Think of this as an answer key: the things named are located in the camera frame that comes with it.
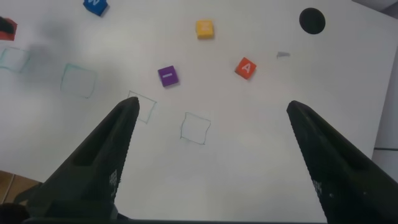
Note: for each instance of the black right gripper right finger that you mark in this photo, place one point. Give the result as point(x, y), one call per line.
point(342, 174)

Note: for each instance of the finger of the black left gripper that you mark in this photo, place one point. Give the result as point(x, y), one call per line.
point(6, 26)

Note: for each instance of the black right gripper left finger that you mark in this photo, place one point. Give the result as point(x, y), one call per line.
point(93, 174)

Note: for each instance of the orange letter A block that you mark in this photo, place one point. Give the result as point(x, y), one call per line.
point(9, 36)
point(246, 68)

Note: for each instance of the blue letter W block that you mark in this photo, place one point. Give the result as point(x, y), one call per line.
point(95, 6)

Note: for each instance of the purple letter I block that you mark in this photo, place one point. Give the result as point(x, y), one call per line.
point(168, 76)

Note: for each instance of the black round table grommet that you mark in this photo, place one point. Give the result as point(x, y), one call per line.
point(312, 20)

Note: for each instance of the yellow letter block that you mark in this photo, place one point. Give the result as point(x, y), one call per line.
point(205, 29)

